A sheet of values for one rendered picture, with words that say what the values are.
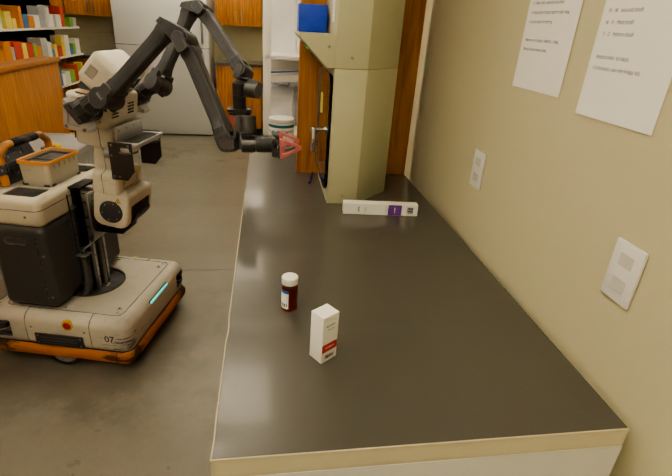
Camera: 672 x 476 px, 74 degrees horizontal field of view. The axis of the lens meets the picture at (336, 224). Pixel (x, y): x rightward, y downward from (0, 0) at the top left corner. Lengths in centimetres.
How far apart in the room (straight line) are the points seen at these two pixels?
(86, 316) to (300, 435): 168
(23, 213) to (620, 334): 208
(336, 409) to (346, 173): 98
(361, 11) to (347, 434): 121
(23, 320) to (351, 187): 161
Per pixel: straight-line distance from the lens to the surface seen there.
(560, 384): 101
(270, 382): 87
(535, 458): 93
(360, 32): 155
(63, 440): 221
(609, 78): 104
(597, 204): 103
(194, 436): 207
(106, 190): 218
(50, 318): 241
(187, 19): 229
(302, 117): 193
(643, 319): 96
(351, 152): 160
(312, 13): 173
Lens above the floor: 154
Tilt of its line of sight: 24 degrees down
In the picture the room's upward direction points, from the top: 4 degrees clockwise
